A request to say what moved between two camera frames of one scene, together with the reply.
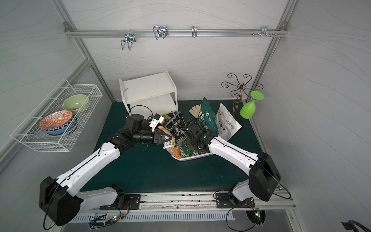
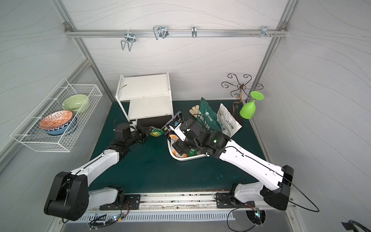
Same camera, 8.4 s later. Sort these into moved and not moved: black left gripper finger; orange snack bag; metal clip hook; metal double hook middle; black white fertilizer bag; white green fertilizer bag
Moved: orange snack bag; black left gripper finger
Not moved: metal double hook middle; white green fertilizer bag; black white fertilizer bag; metal clip hook
